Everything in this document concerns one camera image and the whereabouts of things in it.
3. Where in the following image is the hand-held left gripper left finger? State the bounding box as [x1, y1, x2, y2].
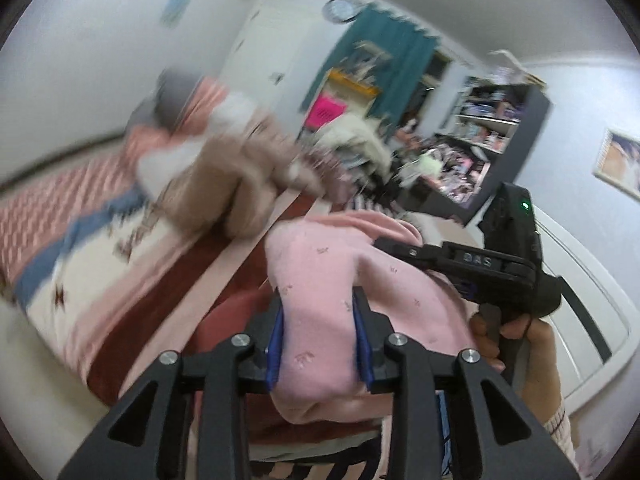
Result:
[57, 287, 287, 480]

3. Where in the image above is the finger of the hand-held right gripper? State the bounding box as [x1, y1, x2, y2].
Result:
[452, 279, 479, 307]
[374, 237, 448, 273]

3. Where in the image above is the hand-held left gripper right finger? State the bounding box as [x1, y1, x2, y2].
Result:
[351, 285, 581, 480]

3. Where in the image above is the pink dotted garment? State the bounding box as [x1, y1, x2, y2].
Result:
[264, 210, 482, 427]

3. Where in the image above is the person's right forearm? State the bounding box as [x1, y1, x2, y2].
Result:
[520, 385, 579, 467]

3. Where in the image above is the person's right hand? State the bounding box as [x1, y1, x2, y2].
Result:
[469, 310, 559, 402]

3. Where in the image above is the white bed headboard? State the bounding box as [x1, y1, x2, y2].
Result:
[530, 210, 634, 417]

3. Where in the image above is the white bag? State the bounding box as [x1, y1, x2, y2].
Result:
[400, 152, 444, 187]

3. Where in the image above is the dark cluttered desk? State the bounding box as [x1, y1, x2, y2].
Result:
[390, 132, 494, 222]

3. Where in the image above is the dark tall bookshelf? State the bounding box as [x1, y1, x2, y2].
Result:
[435, 77, 552, 222]

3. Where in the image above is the white laundry pile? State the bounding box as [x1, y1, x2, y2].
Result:
[310, 112, 397, 182]

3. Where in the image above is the yellow shelf unit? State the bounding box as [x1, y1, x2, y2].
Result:
[300, 67, 382, 137]

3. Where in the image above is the pinkish beige duvet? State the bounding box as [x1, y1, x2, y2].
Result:
[135, 95, 332, 239]

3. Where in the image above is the window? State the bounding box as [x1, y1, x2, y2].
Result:
[422, 50, 454, 87]

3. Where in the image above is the teal curtain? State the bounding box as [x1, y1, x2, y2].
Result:
[300, 2, 442, 127]

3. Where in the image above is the striped bed blanket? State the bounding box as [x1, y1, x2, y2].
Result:
[0, 80, 392, 480]

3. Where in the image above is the white door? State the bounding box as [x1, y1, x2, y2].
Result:
[220, 0, 322, 107]

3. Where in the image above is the grey cloth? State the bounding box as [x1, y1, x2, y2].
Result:
[149, 71, 202, 127]

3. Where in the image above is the framed wall picture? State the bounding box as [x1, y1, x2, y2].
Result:
[592, 127, 640, 194]

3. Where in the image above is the round wall clock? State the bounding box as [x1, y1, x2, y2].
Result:
[322, 0, 361, 24]

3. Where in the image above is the small blue wall poster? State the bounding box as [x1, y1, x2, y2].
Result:
[160, 0, 194, 26]

